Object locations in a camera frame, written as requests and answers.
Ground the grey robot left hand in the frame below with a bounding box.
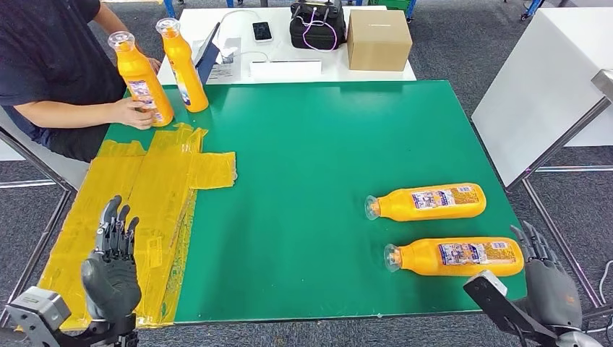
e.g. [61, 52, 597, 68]
[80, 195, 142, 322]

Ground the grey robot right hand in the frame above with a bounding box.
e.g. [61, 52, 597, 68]
[510, 220, 584, 331]

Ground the person's right hand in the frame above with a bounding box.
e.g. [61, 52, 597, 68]
[111, 97, 155, 131]

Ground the orange detergent bottle clear cap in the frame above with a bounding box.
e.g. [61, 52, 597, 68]
[107, 30, 175, 128]
[382, 236, 526, 278]
[364, 182, 487, 223]
[155, 17, 210, 114]

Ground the blue tablet case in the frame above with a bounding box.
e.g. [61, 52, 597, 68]
[194, 22, 221, 85]

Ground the yellow taped cardboard sheet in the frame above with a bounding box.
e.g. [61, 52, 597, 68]
[38, 121, 238, 331]

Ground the printed paper sheet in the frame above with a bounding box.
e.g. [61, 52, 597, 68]
[207, 38, 242, 82]

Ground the black smartphone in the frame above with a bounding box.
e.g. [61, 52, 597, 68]
[252, 21, 273, 43]

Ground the white desk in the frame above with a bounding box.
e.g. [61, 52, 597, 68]
[157, 5, 418, 85]

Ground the white flat box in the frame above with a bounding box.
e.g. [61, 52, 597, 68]
[249, 59, 323, 80]

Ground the black equipment bag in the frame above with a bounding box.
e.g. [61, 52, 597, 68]
[289, 0, 347, 51]

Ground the large white side table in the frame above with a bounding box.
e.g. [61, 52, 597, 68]
[471, 7, 613, 188]

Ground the brown cardboard box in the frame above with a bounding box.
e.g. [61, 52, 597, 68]
[347, 9, 414, 72]

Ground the green plastic crate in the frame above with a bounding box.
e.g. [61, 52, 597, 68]
[367, 0, 412, 11]

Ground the white floor cable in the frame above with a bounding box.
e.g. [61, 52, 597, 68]
[584, 258, 613, 336]

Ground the black right camera bracket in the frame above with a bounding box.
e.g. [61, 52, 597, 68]
[463, 275, 559, 347]

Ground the grey metal table frame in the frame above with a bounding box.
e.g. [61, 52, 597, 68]
[505, 69, 613, 327]

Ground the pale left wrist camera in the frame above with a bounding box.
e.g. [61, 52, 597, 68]
[4, 286, 72, 336]

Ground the thin white cable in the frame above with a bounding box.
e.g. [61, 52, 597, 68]
[216, 9, 270, 63]

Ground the pink cable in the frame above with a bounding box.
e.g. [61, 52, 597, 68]
[296, 7, 340, 52]

